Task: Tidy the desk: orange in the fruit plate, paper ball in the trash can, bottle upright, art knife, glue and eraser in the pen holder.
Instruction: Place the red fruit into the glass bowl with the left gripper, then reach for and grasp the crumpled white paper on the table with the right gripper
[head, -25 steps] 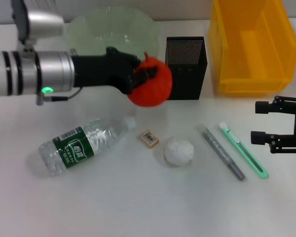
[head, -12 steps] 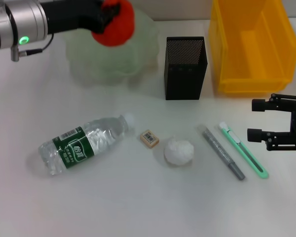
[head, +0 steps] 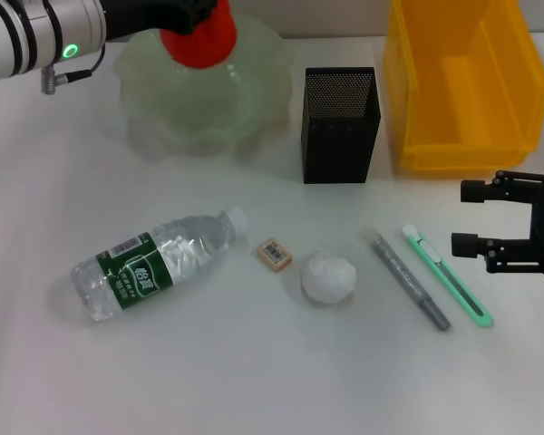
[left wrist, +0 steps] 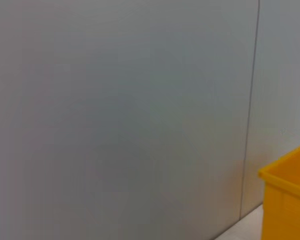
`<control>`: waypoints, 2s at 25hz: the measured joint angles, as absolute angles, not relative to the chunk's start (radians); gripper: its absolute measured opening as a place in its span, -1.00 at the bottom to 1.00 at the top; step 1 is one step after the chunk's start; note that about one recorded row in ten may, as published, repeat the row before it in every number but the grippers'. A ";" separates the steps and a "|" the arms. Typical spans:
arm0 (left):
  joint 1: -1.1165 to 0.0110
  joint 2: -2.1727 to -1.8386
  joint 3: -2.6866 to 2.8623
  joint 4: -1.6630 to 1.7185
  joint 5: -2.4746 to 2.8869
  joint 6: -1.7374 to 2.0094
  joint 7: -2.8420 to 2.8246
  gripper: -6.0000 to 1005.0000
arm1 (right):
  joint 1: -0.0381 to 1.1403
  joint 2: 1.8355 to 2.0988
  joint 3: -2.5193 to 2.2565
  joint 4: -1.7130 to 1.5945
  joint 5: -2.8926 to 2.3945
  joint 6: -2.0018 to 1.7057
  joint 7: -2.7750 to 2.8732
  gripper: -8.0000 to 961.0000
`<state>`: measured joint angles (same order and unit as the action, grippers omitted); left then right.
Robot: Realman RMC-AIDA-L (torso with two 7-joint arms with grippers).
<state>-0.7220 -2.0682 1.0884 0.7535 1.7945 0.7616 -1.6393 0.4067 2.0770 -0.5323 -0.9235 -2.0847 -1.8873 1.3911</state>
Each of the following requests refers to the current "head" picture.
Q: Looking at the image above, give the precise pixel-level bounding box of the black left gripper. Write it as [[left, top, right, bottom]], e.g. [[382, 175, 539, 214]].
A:
[[103, 0, 219, 43]]

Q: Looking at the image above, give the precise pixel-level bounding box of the red-orange toy orange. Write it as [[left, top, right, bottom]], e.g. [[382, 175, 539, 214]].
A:
[[159, 0, 239, 70]]

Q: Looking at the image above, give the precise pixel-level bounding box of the mint green utility knife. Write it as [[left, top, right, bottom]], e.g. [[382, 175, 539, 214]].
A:
[[402, 225, 494, 328]]

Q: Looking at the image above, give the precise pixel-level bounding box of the white paper ball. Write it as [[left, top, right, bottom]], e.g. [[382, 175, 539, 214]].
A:
[[300, 247, 358, 305]]

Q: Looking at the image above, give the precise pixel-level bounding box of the beige eraser with barcode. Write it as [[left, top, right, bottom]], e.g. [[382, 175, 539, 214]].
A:
[[257, 240, 295, 275]]

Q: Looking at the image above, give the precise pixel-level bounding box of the clear water bottle green label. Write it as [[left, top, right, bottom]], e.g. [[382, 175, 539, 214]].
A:
[[70, 206, 249, 323]]

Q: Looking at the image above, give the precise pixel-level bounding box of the grey marker pen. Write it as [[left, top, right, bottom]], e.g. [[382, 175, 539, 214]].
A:
[[366, 228, 452, 333]]

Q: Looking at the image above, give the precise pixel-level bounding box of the green glass fruit plate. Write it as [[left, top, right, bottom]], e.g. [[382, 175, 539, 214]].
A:
[[112, 12, 296, 160]]

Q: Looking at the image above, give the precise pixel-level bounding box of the black mesh pen holder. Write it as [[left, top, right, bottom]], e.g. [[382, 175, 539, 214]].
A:
[[301, 66, 383, 185]]

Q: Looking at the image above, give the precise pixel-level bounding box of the yellow plastic bin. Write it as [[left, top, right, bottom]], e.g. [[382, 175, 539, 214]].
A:
[[383, 0, 544, 176]]

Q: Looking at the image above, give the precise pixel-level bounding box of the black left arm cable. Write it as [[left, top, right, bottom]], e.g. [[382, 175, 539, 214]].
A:
[[40, 43, 108, 95]]

